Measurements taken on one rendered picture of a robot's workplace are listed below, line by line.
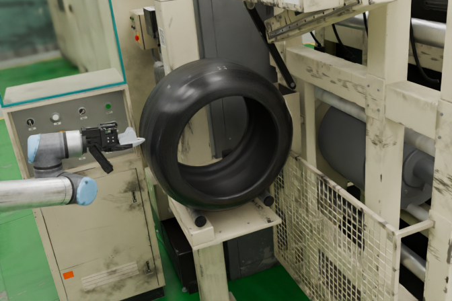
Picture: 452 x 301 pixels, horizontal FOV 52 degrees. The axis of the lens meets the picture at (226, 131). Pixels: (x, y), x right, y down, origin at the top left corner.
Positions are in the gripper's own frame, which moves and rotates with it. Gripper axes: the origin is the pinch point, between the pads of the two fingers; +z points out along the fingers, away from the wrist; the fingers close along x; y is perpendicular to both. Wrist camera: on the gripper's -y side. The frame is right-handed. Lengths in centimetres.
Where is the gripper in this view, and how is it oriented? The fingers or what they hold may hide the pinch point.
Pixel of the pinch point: (141, 142)
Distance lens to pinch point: 166.1
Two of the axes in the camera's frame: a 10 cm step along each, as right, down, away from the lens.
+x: -3.6, -3.3, 8.7
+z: 9.3, -1.1, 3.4
